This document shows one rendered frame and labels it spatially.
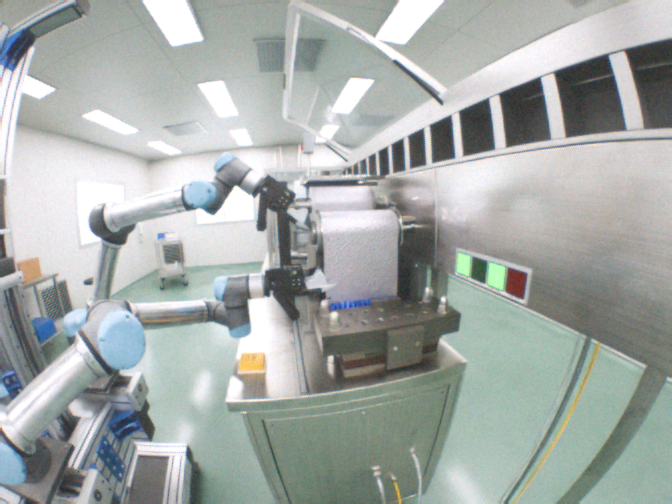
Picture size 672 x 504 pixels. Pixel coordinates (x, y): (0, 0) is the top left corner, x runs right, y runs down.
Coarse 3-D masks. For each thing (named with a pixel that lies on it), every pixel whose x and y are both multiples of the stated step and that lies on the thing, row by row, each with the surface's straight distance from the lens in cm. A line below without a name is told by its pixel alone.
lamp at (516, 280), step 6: (510, 270) 57; (510, 276) 57; (516, 276) 56; (522, 276) 55; (510, 282) 57; (516, 282) 56; (522, 282) 55; (510, 288) 58; (516, 288) 56; (522, 288) 55; (516, 294) 57; (522, 294) 56
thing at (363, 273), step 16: (336, 256) 79; (352, 256) 80; (368, 256) 81; (384, 256) 83; (336, 272) 80; (352, 272) 81; (368, 272) 83; (384, 272) 84; (336, 288) 81; (352, 288) 82; (368, 288) 84; (384, 288) 86
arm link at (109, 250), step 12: (108, 228) 99; (120, 228) 97; (132, 228) 105; (108, 240) 101; (120, 240) 101; (108, 252) 104; (96, 264) 109; (108, 264) 106; (96, 276) 110; (108, 276) 108; (96, 288) 111; (108, 288) 111; (96, 300) 114
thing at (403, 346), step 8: (408, 328) 70; (416, 328) 70; (392, 336) 68; (400, 336) 69; (408, 336) 70; (416, 336) 71; (392, 344) 69; (400, 344) 70; (408, 344) 71; (416, 344) 72; (392, 352) 70; (400, 352) 71; (408, 352) 72; (416, 352) 74; (392, 360) 71; (400, 360) 73; (408, 360) 74; (416, 360) 75; (392, 368) 73
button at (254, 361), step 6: (246, 354) 81; (252, 354) 81; (258, 354) 80; (240, 360) 79; (246, 360) 78; (252, 360) 78; (258, 360) 78; (264, 360) 80; (240, 366) 77; (246, 366) 77; (252, 366) 76; (258, 366) 76
